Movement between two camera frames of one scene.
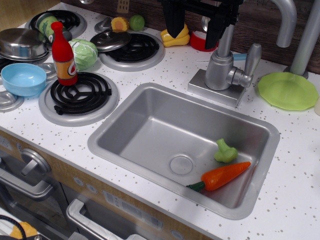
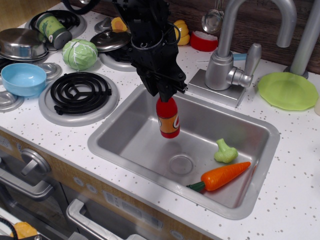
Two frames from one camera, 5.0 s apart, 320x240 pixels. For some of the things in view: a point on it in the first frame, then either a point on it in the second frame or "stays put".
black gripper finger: (175, 19) -> (149, 80)
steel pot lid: (108, 40) stays put
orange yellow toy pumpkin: (119, 24) stays put
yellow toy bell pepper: (182, 39) stays put
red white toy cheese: (198, 39) stays put
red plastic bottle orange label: (65, 65) -> (168, 117)
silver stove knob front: (8, 102) stays put
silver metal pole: (309, 35) stays put
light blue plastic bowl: (23, 79) stays put
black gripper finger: (216, 26) -> (167, 89)
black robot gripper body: (221, 13) -> (153, 47)
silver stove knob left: (50, 70) stays put
